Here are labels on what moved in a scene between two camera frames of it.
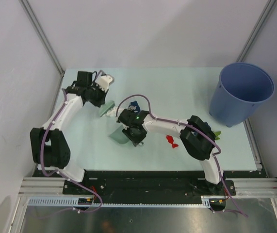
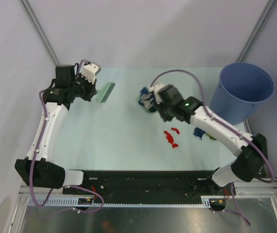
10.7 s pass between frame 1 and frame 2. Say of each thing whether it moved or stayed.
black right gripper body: moved
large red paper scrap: stayed
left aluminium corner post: stayed
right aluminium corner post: stayed
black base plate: stayed
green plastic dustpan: moved
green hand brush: moved
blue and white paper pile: moved
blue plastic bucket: stayed
